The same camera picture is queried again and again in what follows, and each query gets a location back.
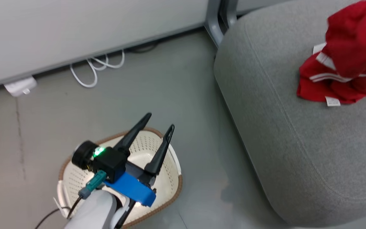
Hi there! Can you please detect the grey upholstered ottoman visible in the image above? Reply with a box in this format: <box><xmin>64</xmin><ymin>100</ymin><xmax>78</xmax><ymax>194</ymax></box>
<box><xmin>213</xmin><ymin>0</ymin><xmax>366</xmax><ymax>227</ymax></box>

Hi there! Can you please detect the white plastic laundry basket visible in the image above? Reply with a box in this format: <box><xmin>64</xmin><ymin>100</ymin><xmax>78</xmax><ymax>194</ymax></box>
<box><xmin>57</xmin><ymin>127</ymin><xmax>183</xmax><ymax>228</ymax></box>

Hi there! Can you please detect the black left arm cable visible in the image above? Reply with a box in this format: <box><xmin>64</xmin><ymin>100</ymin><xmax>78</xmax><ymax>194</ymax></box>
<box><xmin>34</xmin><ymin>195</ymin><xmax>85</xmax><ymax>229</ymax></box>

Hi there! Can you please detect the red white-striped garment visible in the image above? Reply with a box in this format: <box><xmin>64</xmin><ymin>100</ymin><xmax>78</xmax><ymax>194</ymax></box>
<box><xmin>296</xmin><ymin>0</ymin><xmax>366</xmax><ymax>107</ymax></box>

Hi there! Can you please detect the white looped cable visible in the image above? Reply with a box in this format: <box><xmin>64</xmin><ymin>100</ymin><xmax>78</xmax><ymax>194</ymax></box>
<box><xmin>70</xmin><ymin>49</ymin><xmax>125</xmax><ymax>88</ymax></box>

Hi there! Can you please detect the white power strip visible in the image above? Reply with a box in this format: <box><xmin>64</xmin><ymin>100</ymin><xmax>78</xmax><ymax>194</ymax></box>
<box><xmin>3</xmin><ymin>76</ymin><xmax>37</xmax><ymax>98</ymax></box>

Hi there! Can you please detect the grey curved partition leg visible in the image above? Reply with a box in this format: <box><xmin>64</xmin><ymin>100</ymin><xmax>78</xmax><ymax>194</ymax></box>
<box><xmin>204</xmin><ymin>0</ymin><xmax>225</xmax><ymax>49</ymax></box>
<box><xmin>220</xmin><ymin>0</ymin><xmax>238</xmax><ymax>30</ymax></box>

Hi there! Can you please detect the teal left cable connector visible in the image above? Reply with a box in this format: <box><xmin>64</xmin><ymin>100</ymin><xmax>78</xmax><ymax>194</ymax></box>
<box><xmin>78</xmin><ymin>170</ymin><xmax>107</xmax><ymax>199</ymax></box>

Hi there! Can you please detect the black floor cable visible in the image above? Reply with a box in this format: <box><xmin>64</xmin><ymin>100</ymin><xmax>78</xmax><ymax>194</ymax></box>
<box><xmin>128</xmin><ymin>41</ymin><xmax>159</xmax><ymax>53</ymax></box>

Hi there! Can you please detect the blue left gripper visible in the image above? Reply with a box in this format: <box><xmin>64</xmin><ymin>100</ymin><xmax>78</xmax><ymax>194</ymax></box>
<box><xmin>105</xmin><ymin>112</ymin><xmax>175</xmax><ymax>207</ymax></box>

